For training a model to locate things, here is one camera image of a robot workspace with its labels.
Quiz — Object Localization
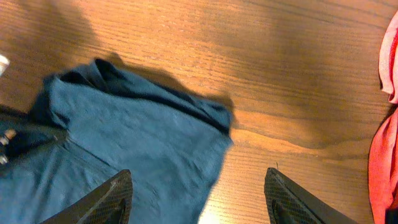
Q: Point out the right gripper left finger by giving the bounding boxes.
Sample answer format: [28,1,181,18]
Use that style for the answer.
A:
[43,169,133,224]

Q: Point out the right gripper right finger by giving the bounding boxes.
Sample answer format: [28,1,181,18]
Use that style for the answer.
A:
[264,167,355,224]

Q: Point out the navy blue shorts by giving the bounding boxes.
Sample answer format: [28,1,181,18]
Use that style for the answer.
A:
[1,59,232,223]

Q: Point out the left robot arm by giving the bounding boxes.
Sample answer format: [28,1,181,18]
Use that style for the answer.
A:
[0,55,10,76]

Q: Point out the red cloth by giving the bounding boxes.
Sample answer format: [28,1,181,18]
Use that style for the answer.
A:
[368,15,397,224]

